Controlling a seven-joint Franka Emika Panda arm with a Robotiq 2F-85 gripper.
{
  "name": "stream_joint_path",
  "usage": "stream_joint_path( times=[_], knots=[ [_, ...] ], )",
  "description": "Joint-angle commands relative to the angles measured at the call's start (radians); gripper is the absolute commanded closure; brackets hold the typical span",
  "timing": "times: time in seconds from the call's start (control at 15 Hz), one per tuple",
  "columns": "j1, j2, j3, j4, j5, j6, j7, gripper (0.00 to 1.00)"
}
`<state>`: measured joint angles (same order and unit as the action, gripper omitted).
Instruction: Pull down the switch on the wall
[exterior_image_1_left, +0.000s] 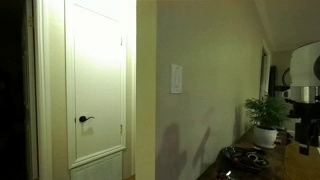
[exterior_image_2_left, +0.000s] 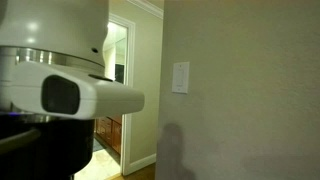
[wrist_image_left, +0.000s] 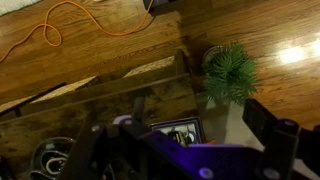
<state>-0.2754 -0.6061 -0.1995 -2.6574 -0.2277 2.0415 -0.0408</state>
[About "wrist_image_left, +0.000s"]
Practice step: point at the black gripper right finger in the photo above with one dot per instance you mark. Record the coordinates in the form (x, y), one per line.
(284, 141)

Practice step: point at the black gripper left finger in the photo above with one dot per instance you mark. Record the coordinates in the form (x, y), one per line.
(102, 152)

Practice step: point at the round dark bowl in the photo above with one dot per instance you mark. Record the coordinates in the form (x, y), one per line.
(50, 157)

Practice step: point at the framed picture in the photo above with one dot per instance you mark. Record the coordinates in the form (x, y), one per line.
(184, 131)

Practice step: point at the dark wooden shelf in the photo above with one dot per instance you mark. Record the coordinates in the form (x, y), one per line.
(165, 85)

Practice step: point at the green artificial plant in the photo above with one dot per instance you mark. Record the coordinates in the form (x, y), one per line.
(230, 73)

